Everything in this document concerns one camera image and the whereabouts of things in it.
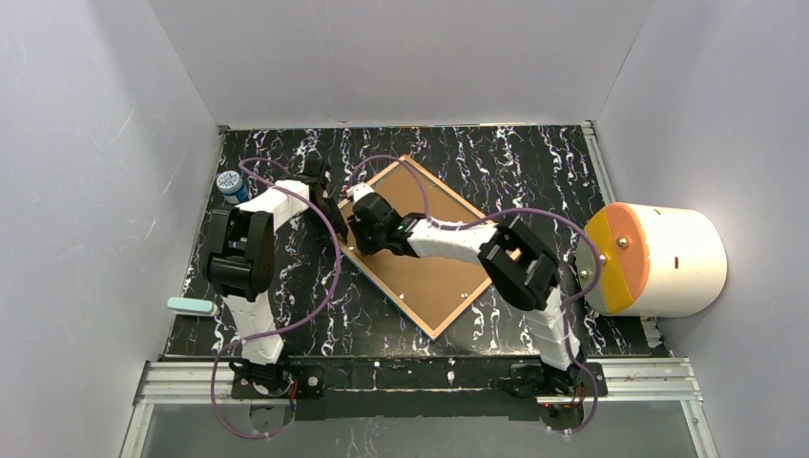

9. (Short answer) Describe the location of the blue wooden picture frame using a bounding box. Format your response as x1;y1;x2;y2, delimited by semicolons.
335;155;514;342

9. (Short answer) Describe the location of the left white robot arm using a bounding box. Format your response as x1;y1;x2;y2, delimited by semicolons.
200;157;347;397

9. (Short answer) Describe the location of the small blue lidded jar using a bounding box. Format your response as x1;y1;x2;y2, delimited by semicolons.
215;170;250;205

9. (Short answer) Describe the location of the white cylinder with orange face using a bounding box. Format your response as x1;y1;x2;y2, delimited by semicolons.
575;202;728;318

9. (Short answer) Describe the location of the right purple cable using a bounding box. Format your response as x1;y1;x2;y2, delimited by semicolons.
343;155;602;437

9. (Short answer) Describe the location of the aluminium rail base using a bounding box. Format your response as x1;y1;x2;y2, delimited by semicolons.
120;357;717;457

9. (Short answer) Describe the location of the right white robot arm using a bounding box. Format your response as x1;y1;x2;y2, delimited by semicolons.
347;185;587;402

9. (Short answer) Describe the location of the purple cable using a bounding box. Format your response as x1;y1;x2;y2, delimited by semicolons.
209;156;343;441
343;155;602;437

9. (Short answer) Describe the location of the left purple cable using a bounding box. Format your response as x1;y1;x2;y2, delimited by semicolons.
209;156;343;441

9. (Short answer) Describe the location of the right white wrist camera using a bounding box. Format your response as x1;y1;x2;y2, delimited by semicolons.
344;182;375;203

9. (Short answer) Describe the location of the light blue eraser block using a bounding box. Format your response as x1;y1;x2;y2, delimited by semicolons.
167;297;218;317

